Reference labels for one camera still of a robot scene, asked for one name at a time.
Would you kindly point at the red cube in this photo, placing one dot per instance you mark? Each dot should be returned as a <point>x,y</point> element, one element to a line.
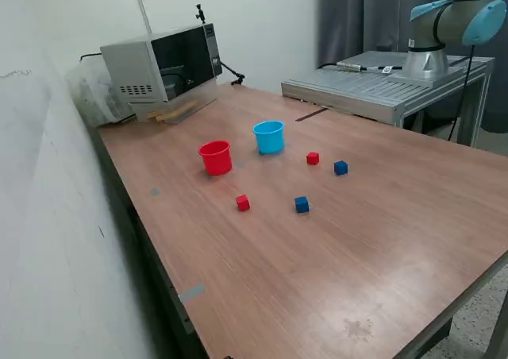
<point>242,203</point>
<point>312,159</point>

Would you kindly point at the blue cube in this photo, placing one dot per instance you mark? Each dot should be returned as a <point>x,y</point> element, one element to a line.
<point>302,205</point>
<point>341,168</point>

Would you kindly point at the silver blue UR5e robot arm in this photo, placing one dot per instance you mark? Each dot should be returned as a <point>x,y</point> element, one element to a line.
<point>448,21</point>

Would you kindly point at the aluminium robot base table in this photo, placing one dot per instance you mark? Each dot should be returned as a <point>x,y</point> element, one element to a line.
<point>357,85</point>

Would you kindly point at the blue cup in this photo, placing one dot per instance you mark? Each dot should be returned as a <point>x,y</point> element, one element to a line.
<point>270,142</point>

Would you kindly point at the red cup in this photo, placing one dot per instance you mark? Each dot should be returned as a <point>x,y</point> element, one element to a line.
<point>216,162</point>

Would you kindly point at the dark metal strip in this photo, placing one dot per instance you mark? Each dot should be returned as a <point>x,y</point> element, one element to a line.
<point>311,115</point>

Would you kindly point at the wooden stick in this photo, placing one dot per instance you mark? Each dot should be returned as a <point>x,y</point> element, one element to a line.
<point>166,117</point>
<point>178,109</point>

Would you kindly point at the large blue-grey tape piece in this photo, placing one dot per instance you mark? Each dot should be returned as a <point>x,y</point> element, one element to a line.
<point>192,293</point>

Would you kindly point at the silver cylindrical device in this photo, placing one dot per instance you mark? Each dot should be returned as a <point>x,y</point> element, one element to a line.
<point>351,66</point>

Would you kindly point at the silver microwave oven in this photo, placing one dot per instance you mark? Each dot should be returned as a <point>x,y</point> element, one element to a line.
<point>131,65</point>

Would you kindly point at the grey curtain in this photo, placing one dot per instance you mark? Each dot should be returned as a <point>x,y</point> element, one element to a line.
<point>349,17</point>

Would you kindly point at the white thin rod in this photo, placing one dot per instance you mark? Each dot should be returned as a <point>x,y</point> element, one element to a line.
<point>145,15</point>

